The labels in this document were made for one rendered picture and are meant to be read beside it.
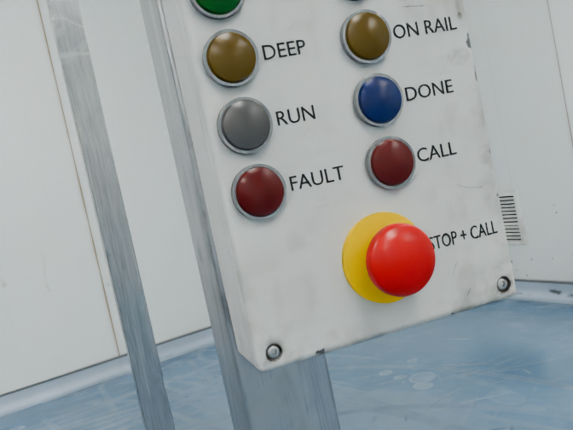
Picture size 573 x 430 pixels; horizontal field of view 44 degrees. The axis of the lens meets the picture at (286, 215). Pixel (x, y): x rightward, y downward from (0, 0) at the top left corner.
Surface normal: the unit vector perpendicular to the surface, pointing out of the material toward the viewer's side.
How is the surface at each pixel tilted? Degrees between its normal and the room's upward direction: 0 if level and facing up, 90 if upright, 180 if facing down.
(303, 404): 90
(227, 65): 92
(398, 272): 93
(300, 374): 90
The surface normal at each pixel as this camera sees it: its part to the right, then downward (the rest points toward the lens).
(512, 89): -0.84, 0.22
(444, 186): 0.32, 0.01
